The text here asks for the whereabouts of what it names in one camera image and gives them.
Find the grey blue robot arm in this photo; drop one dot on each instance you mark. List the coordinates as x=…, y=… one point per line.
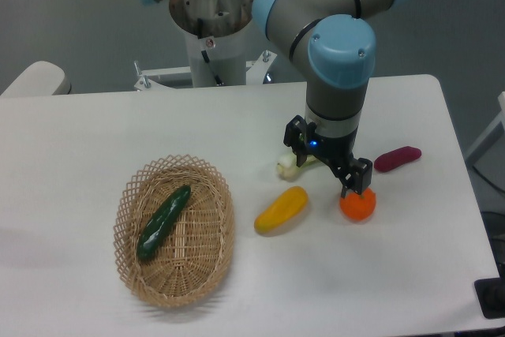
x=328, y=41

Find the yellow orange mango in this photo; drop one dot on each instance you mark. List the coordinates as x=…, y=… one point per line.
x=284, y=208

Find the white green onion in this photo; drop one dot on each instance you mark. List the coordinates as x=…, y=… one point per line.
x=287, y=168

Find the white metal base frame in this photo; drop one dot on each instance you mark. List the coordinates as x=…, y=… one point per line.
x=202, y=74

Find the beige chair armrest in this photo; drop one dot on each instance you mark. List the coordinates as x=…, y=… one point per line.
x=39, y=79

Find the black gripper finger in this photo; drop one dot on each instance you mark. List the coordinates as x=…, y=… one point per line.
x=299, y=137
x=355, y=175

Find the orange tangerine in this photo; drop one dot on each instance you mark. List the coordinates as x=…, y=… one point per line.
x=358, y=207

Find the purple sweet potato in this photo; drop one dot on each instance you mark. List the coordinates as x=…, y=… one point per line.
x=396, y=158

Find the green cucumber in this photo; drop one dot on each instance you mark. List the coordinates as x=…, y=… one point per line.
x=162, y=222

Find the black device at table edge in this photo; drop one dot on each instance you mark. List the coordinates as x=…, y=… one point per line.
x=490, y=294

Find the woven wicker basket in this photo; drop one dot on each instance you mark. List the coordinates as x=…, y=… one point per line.
x=193, y=254

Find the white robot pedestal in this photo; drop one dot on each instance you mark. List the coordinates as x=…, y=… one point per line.
x=213, y=29

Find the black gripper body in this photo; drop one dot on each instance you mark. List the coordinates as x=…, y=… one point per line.
x=329, y=141

